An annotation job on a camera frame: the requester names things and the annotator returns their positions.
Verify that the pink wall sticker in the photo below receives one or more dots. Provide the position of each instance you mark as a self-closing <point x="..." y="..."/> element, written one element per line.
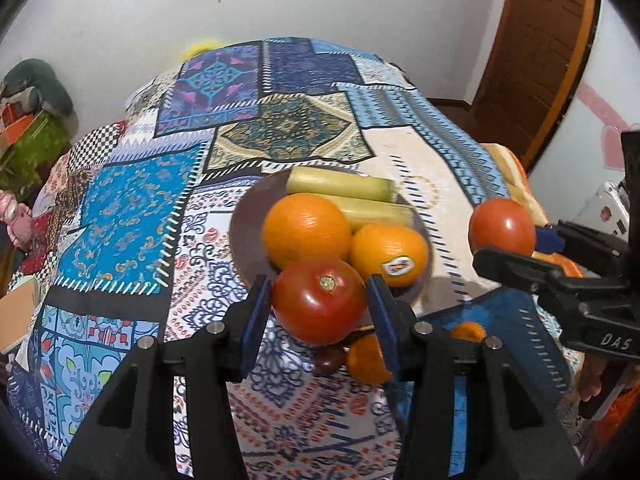
<point x="607" y="135"/>

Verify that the orange with sticker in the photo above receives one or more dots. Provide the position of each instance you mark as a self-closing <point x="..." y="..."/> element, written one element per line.
<point x="387" y="252"/>

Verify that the wooden panel door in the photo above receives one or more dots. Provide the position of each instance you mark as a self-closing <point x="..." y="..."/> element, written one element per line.
<point x="530" y="60"/>

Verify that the green patterned box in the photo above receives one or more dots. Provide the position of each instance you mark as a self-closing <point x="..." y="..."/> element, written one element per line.
<point x="35" y="150"/>

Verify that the pink toy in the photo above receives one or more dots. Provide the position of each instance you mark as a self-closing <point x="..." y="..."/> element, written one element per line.
<point x="15" y="220"/>

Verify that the white case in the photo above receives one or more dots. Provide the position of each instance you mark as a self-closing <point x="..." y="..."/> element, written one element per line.
<point x="602" y="210"/>

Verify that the plain orange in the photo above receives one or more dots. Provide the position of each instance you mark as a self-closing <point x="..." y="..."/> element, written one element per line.
<point x="306" y="230"/>

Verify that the grey plush toy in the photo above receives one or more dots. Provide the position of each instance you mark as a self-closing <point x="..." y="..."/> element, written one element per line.
<point x="42" y="85"/>

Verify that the beige box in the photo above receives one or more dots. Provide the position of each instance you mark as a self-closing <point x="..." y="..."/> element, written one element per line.
<point x="20" y="310"/>

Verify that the purple round plate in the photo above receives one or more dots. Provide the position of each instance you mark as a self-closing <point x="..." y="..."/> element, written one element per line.
<point x="245" y="240"/>

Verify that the small tangerine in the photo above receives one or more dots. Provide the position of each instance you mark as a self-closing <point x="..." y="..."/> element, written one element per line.
<point x="367" y="362"/>
<point x="467" y="332"/>

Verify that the deep red tomato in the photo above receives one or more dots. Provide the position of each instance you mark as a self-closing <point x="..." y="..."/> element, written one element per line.
<point x="317" y="305"/>

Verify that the orange-red tomato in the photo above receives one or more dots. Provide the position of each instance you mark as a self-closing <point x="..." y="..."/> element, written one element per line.
<point x="502" y="227"/>

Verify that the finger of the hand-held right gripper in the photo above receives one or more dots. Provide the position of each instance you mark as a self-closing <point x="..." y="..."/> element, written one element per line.
<point x="520" y="265"/>
<point x="550" y="237"/>

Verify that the person's right hand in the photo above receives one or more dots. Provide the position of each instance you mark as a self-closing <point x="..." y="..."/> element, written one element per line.
<point x="591" y="380"/>

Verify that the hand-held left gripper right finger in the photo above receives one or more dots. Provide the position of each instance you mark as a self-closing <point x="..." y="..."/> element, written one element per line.
<point x="381" y="317"/>

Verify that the patchwork printed blanket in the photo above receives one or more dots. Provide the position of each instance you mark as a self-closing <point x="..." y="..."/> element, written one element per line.
<point x="135" y="210"/>

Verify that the yellow round item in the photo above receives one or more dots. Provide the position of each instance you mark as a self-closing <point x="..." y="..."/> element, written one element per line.
<point x="197" y="47"/>

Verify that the small dark brown fruit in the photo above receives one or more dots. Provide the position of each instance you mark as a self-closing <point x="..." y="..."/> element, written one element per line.
<point x="329" y="360"/>

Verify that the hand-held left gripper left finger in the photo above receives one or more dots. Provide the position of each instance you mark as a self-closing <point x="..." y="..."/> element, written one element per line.
<point x="252" y="320"/>

